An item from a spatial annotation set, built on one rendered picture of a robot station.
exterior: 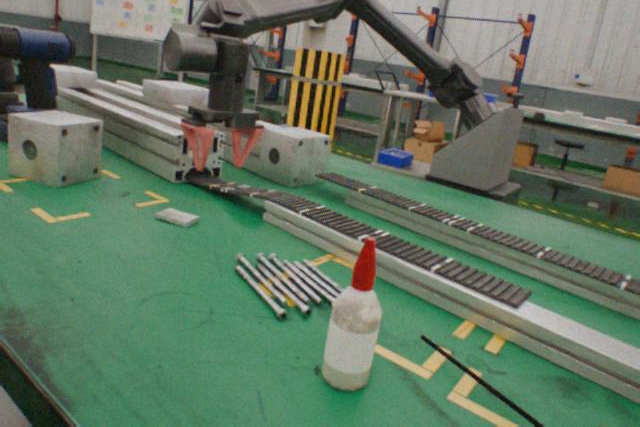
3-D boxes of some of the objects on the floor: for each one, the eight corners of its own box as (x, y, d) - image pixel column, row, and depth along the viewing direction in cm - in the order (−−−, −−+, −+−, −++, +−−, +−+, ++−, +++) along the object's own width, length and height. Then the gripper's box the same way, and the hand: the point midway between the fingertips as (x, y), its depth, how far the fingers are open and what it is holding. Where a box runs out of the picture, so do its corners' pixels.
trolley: (483, 206, 408) (510, 91, 383) (476, 221, 359) (507, 91, 334) (373, 179, 447) (392, 72, 422) (353, 189, 398) (373, 69, 373)
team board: (76, 102, 632) (81, -48, 583) (102, 101, 678) (108, -39, 630) (169, 121, 594) (182, -40, 545) (190, 118, 640) (204, -31, 592)
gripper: (208, 74, 67) (200, 177, 71) (271, 79, 76) (260, 171, 80) (183, 69, 72) (176, 166, 75) (244, 74, 81) (235, 161, 84)
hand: (219, 163), depth 78 cm, fingers open, 8 cm apart
